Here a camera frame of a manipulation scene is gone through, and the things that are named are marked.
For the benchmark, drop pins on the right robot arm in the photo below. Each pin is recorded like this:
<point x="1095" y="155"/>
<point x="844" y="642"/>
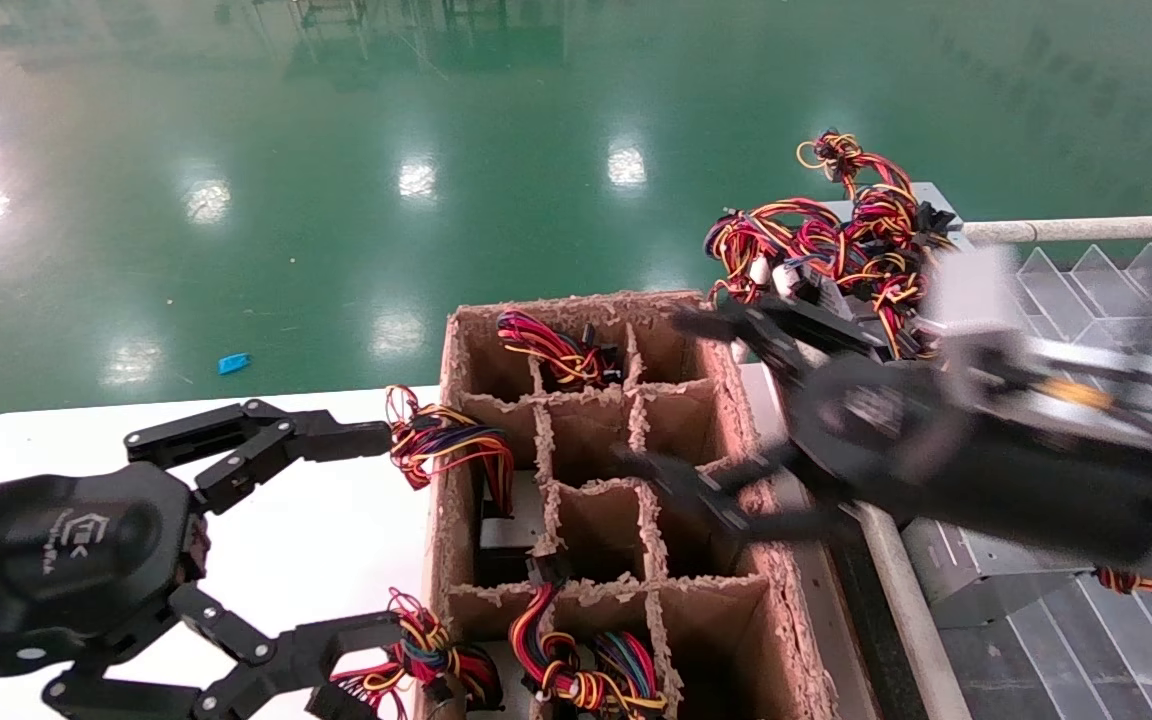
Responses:
<point x="1086" y="480"/>

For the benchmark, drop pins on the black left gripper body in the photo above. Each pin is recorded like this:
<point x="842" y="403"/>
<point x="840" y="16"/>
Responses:
<point x="56" y="560"/>

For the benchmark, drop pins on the clear acrylic divider tray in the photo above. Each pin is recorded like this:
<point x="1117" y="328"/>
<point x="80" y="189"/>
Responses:
<point x="1136" y="660"/>

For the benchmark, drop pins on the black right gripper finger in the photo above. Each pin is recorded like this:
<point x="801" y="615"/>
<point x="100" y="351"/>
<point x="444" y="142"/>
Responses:
<point x="786" y="325"/>
<point x="706" y="500"/>

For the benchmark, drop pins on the black cart mat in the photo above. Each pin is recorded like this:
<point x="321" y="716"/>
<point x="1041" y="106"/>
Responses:
<point x="871" y="620"/>

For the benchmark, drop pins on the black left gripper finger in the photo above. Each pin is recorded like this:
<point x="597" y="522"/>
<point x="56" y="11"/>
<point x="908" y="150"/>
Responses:
<point x="266" y="435"/>
<point x="316" y="645"/>

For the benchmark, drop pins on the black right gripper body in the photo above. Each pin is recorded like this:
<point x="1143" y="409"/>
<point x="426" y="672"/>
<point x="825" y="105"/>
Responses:
<point x="866" y="420"/>

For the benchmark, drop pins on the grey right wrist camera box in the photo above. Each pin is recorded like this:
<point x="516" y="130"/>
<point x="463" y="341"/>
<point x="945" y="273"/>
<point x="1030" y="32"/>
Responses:
<point x="971" y="295"/>

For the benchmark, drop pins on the brown cardboard divider box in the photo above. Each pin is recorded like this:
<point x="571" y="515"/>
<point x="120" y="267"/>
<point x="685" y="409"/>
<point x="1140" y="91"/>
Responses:
<point x="586" y="440"/>

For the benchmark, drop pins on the small blue scrap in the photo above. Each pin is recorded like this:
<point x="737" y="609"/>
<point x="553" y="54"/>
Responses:
<point x="234" y="364"/>

